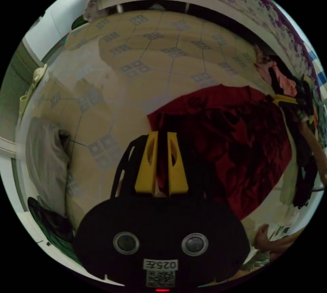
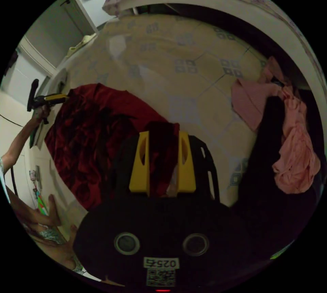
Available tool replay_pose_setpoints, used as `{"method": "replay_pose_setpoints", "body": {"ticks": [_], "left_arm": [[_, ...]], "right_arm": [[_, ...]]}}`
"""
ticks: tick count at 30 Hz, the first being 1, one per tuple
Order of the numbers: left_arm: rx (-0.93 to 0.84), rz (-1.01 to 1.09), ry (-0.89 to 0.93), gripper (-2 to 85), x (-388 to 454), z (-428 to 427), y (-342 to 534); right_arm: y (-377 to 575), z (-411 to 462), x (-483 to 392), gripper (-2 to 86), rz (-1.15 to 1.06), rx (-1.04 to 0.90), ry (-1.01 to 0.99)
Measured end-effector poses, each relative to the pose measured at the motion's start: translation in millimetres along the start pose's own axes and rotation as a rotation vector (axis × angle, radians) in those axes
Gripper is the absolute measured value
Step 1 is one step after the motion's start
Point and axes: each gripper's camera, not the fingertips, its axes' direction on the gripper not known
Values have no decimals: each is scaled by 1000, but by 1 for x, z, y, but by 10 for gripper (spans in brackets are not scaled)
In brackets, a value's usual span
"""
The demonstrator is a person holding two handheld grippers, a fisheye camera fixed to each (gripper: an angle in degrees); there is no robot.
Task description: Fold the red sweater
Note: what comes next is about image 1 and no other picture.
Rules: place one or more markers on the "pile of clothes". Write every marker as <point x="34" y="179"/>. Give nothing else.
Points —
<point x="278" y="75"/>

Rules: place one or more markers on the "person's left forearm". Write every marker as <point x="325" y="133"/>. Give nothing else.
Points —
<point x="288" y="243"/>

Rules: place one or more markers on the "person's left hand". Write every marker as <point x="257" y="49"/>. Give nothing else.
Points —
<point x="264" y="240"/>

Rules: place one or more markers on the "black bag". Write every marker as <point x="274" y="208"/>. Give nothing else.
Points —
<point x="51" y="219"/>

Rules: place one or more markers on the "grey pillow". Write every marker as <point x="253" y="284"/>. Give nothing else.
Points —
<point x="46" y="160"/>

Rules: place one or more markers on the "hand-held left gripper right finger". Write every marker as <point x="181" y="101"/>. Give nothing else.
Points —
<point x="180" y="175"/>

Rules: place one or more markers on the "person's right hand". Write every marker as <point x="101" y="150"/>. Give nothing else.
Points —
<point x="304" y="117"/>

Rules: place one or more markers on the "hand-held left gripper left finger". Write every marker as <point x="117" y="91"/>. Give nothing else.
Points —
<point x="143" y="170"/>

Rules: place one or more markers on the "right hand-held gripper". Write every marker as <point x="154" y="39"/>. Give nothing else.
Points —
<point x="305" y="93"/>

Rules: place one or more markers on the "person's right forearm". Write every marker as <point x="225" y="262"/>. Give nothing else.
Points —
<point x="315" y="150"/>

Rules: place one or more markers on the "red sweater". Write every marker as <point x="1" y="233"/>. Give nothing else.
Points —
<point x="230" y="144"/>

